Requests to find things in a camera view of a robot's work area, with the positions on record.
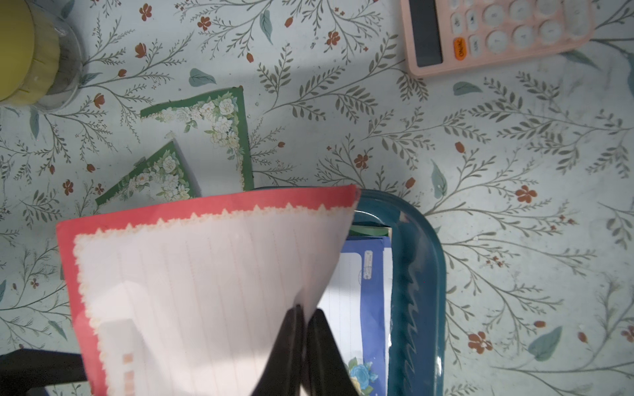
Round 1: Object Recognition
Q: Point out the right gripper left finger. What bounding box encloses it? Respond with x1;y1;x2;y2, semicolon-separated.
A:
252;305;305;396

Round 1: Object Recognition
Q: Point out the yellow pencil cup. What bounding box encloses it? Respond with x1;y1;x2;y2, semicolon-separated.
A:
1;0;84;112

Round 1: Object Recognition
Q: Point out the red bordered stationery paper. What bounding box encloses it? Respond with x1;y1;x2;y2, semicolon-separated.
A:
56;186;361;395

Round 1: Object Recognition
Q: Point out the pink calculator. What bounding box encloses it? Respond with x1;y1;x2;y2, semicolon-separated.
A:
401;0;595;78

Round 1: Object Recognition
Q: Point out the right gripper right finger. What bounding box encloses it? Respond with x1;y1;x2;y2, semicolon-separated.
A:
305;310;358;396

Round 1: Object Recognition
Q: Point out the green floral stationery paper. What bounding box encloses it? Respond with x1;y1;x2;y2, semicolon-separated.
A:
140;86;254;196

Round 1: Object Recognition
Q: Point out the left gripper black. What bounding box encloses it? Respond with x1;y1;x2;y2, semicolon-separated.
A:
1;349;87;395

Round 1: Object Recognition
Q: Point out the blue bordered stationery paper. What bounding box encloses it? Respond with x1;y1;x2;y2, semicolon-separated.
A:
319;237;393;395

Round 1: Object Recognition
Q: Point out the teal plastic storage box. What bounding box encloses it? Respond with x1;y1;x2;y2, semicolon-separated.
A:
254;186;447;396

